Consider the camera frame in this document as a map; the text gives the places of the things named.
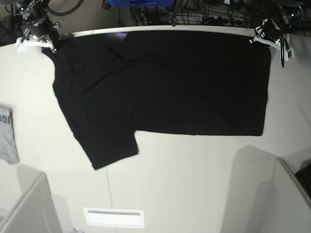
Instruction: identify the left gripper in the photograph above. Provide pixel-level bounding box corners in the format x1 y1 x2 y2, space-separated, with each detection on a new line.
249 4 303 49

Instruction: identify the grey right partition panel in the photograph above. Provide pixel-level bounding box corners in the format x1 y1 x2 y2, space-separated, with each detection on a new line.
252 157 311 233

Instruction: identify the black keyboard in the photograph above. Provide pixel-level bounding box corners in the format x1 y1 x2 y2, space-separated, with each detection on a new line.
295 165 311 197

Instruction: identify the white label on table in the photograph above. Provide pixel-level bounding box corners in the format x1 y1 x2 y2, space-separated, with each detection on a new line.
83 208 145 228

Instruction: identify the grey folded T-shirt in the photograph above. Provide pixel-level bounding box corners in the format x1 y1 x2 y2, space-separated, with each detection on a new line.
0 105 19 164

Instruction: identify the blue box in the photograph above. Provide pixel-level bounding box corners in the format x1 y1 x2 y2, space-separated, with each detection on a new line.
107 0 175 7

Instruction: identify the grey partition panel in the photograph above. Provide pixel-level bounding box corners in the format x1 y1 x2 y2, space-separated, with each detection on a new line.
252 157 311 233
0 165 62 233

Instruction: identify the grey left partition panel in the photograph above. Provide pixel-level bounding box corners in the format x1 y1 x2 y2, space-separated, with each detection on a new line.
0 165 62 233

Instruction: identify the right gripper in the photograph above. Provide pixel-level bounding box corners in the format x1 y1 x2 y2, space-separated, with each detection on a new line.
19 4 60 52

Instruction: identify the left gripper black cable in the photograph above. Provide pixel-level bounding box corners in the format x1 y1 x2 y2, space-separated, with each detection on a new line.
280 33 289 69

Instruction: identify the black T-shirt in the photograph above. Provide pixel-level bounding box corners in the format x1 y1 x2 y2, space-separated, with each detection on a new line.
42 31 271 170

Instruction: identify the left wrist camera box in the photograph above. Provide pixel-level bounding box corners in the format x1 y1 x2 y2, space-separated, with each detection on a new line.
284 47 294 61

